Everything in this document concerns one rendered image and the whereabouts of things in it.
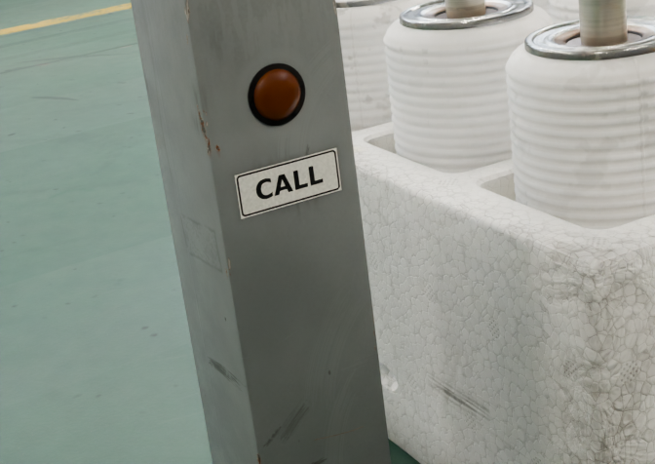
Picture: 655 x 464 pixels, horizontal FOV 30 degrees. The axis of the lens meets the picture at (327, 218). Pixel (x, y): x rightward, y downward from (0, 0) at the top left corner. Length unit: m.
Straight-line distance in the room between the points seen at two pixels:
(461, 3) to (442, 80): 0.05
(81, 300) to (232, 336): 0.50
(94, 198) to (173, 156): 0.75
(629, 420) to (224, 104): 0.23
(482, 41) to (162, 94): 0.19
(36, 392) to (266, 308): 0.38
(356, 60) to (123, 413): 0.29
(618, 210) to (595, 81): 0.06
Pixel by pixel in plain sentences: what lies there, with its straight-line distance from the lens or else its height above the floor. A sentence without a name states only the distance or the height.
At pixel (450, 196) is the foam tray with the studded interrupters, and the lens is 0.62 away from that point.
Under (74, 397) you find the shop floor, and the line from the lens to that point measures 0.89.
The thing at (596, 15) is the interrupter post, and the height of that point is 0.27.
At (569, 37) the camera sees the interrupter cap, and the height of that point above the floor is 0.25.
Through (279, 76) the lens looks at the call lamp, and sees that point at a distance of 0.52.
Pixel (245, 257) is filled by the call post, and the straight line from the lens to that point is 0.54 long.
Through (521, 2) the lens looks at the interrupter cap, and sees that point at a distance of 0.71.
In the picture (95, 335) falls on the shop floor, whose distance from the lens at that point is 0.98.
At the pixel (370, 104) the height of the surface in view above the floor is 0.19.
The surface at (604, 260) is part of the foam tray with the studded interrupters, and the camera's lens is 0.54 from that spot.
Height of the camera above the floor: 0.39
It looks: 20 degrees down
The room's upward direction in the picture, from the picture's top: 7 degrees counter-clockwise
